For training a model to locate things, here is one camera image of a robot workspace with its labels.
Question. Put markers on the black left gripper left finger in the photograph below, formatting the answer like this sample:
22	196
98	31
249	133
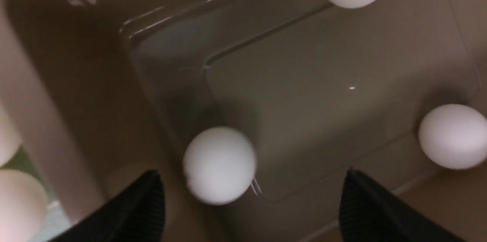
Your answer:
137	214

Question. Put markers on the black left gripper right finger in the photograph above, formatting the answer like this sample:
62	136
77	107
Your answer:
368	212

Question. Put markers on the white ping-pong ball with logo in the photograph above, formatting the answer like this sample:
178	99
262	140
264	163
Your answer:
23	206

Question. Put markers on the white ping-pong ball plain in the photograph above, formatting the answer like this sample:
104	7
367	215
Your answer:
10	139

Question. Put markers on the brown plastic bin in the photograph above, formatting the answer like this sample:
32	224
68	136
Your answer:
103	90

